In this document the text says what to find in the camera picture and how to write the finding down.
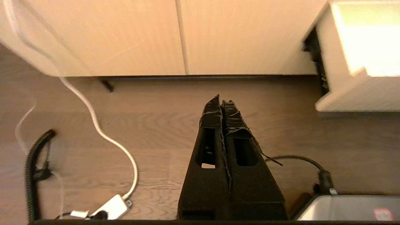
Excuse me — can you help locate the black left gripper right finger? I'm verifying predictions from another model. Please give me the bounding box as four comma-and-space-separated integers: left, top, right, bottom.
221, 99, 288, 221

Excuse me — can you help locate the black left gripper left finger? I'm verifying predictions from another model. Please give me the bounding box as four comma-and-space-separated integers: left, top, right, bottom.
177, 94, 232, 221

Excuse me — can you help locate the white drawer with black handle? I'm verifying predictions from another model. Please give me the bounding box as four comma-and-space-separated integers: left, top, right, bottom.
315, 0, 400, 113

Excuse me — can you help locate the silver robot base housing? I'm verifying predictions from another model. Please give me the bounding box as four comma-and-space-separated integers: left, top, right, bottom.
294, 194, 400, 221

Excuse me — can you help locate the white low cabinet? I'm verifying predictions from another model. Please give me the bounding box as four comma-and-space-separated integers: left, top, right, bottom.
0, 0, 330, 77

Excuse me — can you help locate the white power strip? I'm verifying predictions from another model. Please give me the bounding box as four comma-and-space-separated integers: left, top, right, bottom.
93, 194, 133, 220

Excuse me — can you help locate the black plug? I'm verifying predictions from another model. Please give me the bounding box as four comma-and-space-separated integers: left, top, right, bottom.
89, 210, 109, 220

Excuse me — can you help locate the black cable loop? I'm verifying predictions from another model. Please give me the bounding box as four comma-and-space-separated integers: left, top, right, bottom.
264, 155, 335, 195

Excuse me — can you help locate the thick white cable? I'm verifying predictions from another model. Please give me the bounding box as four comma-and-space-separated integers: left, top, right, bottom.
7, 0, 138, 200

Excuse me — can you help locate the thin white cable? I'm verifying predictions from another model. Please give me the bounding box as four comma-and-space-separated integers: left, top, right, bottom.
14, 94, 65, 219

